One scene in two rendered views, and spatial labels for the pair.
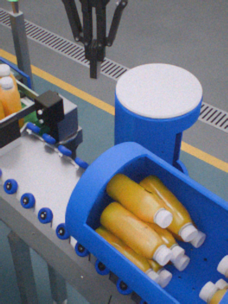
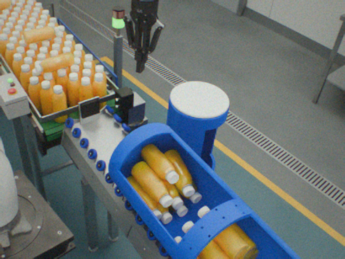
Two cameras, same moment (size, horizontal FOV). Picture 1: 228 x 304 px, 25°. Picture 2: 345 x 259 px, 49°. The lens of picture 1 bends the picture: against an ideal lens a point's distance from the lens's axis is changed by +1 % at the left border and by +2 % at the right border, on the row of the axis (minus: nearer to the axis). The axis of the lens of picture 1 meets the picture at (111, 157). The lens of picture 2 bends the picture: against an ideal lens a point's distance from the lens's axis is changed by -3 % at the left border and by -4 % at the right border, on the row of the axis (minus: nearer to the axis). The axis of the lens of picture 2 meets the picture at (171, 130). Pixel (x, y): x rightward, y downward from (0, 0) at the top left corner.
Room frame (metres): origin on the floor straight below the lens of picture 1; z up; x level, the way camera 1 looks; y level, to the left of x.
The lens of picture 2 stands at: (-0.15, -0.18, 2.11)
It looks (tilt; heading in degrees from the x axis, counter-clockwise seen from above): 41 degrees down; 5
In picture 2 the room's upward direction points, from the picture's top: 7 degrees clockwise
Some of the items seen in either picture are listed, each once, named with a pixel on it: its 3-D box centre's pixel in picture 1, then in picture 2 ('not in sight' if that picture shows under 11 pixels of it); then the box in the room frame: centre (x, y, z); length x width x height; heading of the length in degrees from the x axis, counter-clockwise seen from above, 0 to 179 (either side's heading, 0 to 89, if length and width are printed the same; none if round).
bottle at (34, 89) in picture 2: not in sight; (36, 95); (1.21, 0.60, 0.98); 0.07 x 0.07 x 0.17
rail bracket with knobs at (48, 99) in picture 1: (48, 110); (123, 100); (1.33, 0.21, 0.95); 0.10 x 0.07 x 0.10; 135
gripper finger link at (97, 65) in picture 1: (97, 59); (142, 61); (0.85, 0.03, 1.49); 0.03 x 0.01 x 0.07; 166
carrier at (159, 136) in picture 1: (151, 180); (188, 164); (1.34, -0.15, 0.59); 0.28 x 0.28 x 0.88
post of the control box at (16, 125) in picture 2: not in sight; (29, 178); (1.10, 0.67, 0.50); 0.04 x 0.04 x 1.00; 45
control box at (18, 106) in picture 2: not in sight; (10, 95); (1.10, 0.67, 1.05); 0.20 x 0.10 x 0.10; 45
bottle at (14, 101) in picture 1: (10, 105); (99, 92); (1.32, 0.33, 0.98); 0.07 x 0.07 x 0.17
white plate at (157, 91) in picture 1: (158, 89); (199, 98); (1.34, -0.15, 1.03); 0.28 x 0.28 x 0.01
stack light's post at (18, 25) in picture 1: (34, 128); (117, 115); (1.69, 0.34, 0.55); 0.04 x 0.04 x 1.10; 45
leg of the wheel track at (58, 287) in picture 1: (54, 261); (112, 207); (1.16, 0.22, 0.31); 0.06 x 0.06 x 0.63; 45
